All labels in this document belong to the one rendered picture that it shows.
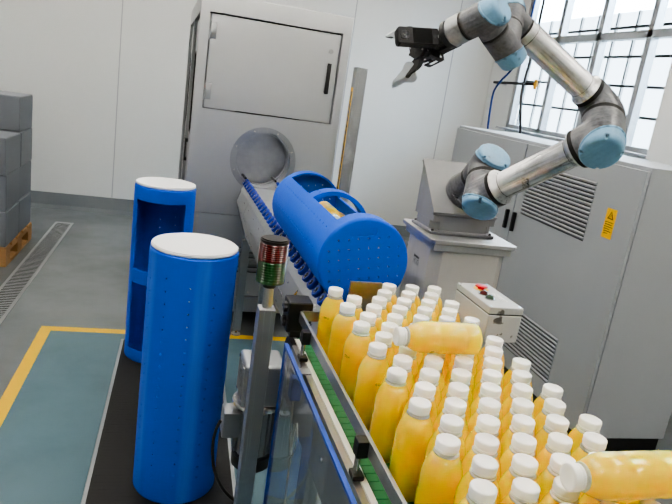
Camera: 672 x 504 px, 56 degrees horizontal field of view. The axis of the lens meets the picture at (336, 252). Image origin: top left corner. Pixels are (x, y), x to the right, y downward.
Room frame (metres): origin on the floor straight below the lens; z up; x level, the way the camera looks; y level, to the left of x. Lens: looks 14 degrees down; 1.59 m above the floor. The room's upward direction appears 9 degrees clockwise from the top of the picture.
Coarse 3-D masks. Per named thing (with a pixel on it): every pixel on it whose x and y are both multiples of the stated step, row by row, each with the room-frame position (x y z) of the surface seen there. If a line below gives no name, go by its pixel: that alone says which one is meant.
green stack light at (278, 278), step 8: (264, 264) 1.30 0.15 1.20; (272, 264) 1.29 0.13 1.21; (280, 264) 1.30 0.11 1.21; (256, 272) 1.32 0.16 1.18; (264, 272) 1.29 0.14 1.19; (272, 272) 1.29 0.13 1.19; (280, 272) 1.30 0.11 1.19; (256, 280) 1.31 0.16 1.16; (264, 280) 1.29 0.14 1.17; (272, 280) 1.29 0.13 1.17; (280, 280) 1.30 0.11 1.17
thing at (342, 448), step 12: (288, 336) 1.66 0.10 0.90; (300, 348) 1.59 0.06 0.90; (312, 372) 1.45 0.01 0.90; (312, 384) 1.39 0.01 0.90; (312, 396) 1.35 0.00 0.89; (324, 396) 1.34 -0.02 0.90; (324, 408) 1.28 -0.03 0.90; (324, 420) 1.24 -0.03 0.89; (336, 420) 1.23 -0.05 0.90; (336, 432) 1.19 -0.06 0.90; (336, 444) 1.14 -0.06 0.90; (348, 444) 1.15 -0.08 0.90; (348, 456) 1.11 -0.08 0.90; (348, 468) 1.07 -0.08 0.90; (360, 468) 1.07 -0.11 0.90; (348, 480) 1.04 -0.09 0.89; (360, 492) 1.00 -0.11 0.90; (372, 492) 1.00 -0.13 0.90
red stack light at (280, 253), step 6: (264, 246) 1.30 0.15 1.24; (270, 246) 1.29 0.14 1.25; (276, 246) 1.29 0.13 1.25; (282, 246) 1.30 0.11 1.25; (288, 246) 1.32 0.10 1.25; (264, 252) 1.30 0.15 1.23; (270, 252) 1.29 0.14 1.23; (276, 252) 1.29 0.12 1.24; (282, 252) 1.30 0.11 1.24; (258, 258) 1.31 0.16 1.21; (264, 258) 1.30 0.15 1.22; (270, 258) 1.29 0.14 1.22; (276, 258) 1.29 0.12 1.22; (282, 258) 1.30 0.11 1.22
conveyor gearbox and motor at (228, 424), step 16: (272, 352) 1.62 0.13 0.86; (240, 368) 1.58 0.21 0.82; (272, 368) 1.53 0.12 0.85; (240, 384) 1.54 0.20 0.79; (272, 384) 1.53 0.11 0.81; (240, 400) 1.52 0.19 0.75; (272, 400) 1.53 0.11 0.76; (224, 416) 1.53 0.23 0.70; (240, 416) 1.54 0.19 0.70; (272, 416) 1.56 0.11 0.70; (224, 432) 1.53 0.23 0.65; (240, 432) 1.53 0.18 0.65
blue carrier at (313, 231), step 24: (288, 192) 2.44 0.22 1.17; (312, 192) 2.26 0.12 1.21; (336, 192) 2.22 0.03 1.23; (288, 216) 2.28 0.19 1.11; (312, 216) 2.03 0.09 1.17; (360, 216) 1.85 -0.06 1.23; (312, 240) 1.90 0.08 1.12; (336, 240) 1.81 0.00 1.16; (360, 240) 1.83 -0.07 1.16; (384, 240) 1.85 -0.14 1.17; (312, 264) 1.87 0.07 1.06; (336, 264) 1.81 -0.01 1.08; (360, 264) 1.83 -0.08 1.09; (384, 264) 1.85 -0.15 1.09
